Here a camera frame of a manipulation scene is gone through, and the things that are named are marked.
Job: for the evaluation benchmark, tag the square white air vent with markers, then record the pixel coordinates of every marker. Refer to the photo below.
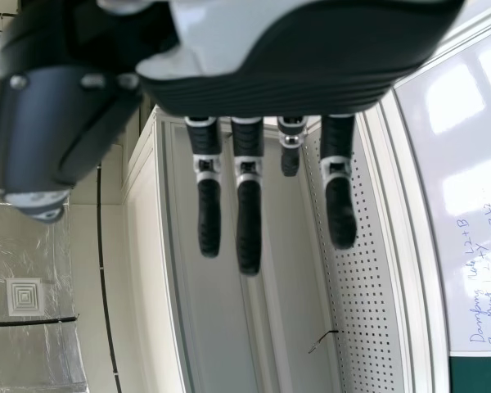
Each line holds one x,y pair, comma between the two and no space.
23,297

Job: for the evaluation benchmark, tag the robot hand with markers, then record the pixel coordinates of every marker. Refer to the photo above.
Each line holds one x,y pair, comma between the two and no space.
270,61

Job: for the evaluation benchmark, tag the whiteboard with blue writing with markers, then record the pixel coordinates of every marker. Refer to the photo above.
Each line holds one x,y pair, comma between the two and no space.
454,163

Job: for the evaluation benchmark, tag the white aluminium frame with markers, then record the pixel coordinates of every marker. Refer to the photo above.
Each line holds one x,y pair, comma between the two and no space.
213,327

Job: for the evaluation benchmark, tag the silver foil air duct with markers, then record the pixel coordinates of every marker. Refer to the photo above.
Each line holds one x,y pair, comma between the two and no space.
28,352

